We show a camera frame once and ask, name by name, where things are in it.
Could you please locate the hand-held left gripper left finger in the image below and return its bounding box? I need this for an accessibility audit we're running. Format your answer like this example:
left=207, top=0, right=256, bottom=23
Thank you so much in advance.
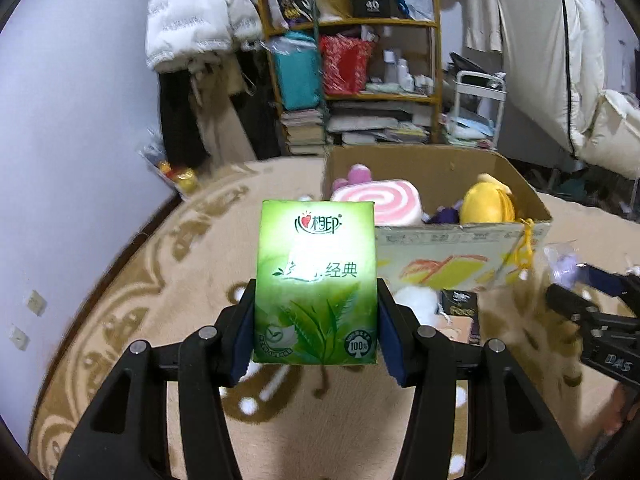
left=54, top=280, right=257, bottom=480

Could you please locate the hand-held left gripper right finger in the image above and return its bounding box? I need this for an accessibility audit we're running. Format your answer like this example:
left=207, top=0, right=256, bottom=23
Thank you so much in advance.
left=376, top=277, right=583, bottom=480

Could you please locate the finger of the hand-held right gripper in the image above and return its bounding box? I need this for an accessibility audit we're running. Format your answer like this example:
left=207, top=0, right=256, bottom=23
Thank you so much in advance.
left=575, top=262, right=640, bottom=301
left=545, top=285, right=640, bottom=333

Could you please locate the clear plastic item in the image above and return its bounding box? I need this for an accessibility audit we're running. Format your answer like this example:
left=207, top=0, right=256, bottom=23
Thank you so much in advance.
left=544, top=242, right=583, bottom=286

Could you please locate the green tissue pack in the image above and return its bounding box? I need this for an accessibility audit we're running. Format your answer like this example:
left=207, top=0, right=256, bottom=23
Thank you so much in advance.
left=252, top=200, right=378, bottom=365

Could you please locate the printed cardboard box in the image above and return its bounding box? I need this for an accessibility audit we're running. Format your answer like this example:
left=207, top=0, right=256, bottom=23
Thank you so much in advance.
left=322, top=144, right=553, bottom=291

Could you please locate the yellow plush toy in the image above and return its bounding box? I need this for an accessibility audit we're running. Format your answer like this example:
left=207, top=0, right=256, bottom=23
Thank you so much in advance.
left=460, top=174, right=536, bottom=281

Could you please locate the purple-haired plush doll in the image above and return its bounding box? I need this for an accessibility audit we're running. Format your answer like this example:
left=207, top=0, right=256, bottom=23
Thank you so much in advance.
left=425, top=199, right=463, bottom=224

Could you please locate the pink swirl roll plush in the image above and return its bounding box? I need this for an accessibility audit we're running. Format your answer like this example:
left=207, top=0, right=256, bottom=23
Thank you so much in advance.
left=330, top=178, right=426, bottom=228

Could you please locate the pink plush toy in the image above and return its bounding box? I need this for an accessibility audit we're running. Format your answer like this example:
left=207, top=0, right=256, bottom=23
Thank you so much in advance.
left=332, top=162, right=373, bottom=191

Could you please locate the person's right forearm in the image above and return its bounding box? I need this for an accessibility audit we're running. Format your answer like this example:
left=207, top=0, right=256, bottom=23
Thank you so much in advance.
left=600, top=385, right=640, bottom=438

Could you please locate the white fluffy plush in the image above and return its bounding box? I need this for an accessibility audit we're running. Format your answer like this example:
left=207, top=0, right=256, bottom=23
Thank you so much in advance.
left=395, top=285, right=441, bottom=321

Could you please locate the black tissue pack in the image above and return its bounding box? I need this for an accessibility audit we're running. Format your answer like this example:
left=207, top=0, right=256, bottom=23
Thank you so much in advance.
left=437, top=289, right=480, bottom=346

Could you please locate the bag of colourful toys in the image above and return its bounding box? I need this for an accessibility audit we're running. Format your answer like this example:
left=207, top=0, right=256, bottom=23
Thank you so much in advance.
left=140, top=142, right=201, bottom=201

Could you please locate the blue white cloth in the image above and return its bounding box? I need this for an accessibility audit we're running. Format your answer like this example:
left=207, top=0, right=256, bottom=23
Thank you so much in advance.
left=447, top=115, right=496, bottom=140

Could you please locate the stack of books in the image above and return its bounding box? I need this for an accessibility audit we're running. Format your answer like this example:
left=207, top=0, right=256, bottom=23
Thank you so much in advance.
left=279, top=108, right=326, bottom=156

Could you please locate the beige hanging coat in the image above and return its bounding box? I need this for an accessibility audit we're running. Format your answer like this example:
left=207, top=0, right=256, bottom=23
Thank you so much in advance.
left=190, top=55, right=258, bottom=163

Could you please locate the pile of papers and books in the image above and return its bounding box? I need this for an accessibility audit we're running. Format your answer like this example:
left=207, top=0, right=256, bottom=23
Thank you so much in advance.
left=325, top=100, right=431, bottom=147

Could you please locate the black hanging coat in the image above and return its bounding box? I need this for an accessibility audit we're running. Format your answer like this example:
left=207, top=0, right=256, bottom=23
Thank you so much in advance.
left=159, top=67, right=208, bottom=166
left=235, top=50, right=281, bottom=158

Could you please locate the white trolley cart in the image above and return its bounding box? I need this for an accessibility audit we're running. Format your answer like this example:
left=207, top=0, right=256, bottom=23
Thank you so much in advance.
left=442, top=71, right=508, bottom=151

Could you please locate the teal bag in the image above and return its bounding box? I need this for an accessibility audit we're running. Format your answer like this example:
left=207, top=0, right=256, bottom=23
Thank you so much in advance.
left=272, top=32, right=322, bottom=111

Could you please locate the group of white cosmetic bottles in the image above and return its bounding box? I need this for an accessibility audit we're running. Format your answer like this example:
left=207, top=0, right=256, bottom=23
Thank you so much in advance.
left=377, top=47, right=433, bottom=93

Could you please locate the red patterned bag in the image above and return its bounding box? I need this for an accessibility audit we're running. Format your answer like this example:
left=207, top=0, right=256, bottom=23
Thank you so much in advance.
left=319, top=35, right=376, bottom=96

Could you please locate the wooden shelf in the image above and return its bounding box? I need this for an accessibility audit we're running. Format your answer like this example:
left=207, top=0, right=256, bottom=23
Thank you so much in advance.
left=257, top=0, right=443, bottom=156

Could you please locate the white puffer jacket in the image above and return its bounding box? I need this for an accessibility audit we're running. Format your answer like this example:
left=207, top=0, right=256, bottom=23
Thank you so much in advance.
left=145, top=0, right=263, bottom=73

